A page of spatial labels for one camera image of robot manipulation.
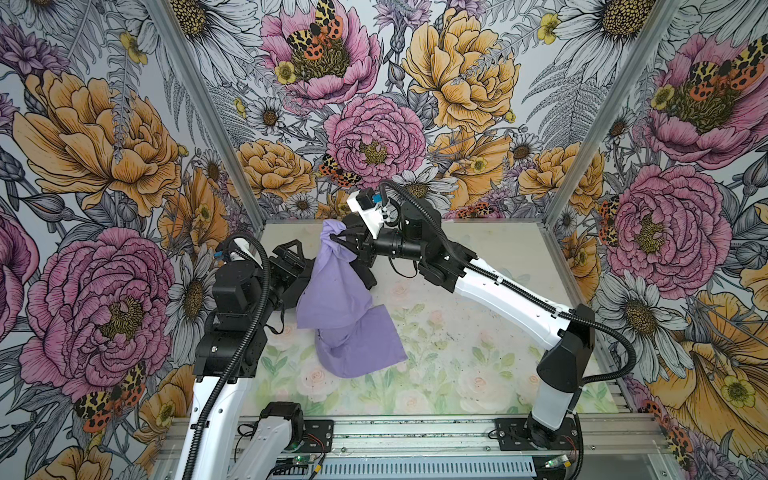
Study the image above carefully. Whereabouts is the right aluminium corner post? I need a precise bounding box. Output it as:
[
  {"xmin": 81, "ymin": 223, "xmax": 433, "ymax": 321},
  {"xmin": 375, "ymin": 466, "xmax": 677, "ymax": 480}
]
[{"xmin": 543, "ymin": 0, "xmax": 681, "ymax": 228}]

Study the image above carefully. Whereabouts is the green circuit board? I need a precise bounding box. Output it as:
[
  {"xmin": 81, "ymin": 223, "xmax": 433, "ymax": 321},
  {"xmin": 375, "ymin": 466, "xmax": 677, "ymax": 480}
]
[{"xmin": 282, "ymin": 454, "xmax": 313, "ymax": 472}]

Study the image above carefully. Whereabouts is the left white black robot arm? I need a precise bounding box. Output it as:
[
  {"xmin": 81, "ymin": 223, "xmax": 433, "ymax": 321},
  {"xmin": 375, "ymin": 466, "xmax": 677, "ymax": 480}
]
[{"xmin": 175, "ymin": 233, "xmax": 311, "ymax": 479}]

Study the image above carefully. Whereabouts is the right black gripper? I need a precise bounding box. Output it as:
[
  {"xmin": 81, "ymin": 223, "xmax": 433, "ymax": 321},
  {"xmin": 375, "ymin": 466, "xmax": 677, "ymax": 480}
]
[{"xmin": 332, "ymin": 216, "xmax": 427, "ymax": 265}]

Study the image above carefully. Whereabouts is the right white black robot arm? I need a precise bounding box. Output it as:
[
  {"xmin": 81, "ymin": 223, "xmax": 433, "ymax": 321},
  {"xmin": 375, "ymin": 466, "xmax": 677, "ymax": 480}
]
[{"xmin": 333, "ymin": 180, "xmax": 638, "ymax": 449}]

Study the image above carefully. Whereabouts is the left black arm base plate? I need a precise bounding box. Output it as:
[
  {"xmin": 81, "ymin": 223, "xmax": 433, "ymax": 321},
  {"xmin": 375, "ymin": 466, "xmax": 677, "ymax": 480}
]
[{"xmin": 286, "ymin": 419, "xmax": 335, "ymax": 454}]

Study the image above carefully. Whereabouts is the purple cloth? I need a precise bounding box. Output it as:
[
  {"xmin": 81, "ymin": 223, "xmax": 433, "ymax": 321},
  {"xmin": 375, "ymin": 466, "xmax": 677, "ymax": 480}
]
[{"xmin": 296, "ymin": 220, "xmax": 407, "ymax": 379}]

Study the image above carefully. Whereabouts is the aluminium front rail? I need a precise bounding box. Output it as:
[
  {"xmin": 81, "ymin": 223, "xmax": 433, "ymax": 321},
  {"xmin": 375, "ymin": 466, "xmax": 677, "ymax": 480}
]
[{"xmin": 158, "ymin": 413, "xmax": 670, "ymax": 460}]

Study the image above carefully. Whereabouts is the aluminium corner post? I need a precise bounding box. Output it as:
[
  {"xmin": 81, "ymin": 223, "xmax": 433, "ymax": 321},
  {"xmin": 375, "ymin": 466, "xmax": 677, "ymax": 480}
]
[
  {"xmin": 147, "ymin": 1, "xmax": 266, "ymax": 239},
  {"xmin": 543, "ymin": 0, "xmax": 681, "ymax": 228}
]

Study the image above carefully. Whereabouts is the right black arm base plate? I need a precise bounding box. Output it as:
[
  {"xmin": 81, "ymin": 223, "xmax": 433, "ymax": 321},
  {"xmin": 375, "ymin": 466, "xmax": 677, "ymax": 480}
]
[{"xmin": 490, "ymin": 416, "xmax": 582, "ymax": 451}]

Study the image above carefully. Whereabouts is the white vented cable duct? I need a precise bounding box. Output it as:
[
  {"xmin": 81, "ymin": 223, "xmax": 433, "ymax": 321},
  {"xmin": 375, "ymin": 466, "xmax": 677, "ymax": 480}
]
[{"xmin": 317, "ymin": 456, "xmax": 537, "ymax": 479}]

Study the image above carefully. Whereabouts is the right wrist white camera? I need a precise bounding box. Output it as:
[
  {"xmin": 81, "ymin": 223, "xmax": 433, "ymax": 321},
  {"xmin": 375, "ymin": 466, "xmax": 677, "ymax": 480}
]
[{"xmin": 347, "ymin": 188, "xmax": 400, "ymax": 239}]

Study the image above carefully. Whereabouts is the left aluminium corner post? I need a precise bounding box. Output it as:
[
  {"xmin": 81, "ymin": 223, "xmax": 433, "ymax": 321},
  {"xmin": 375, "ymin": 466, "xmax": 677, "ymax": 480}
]
[{"xmin": 147, "ymin": 1, "xmax": 266, "ymax": 239}]

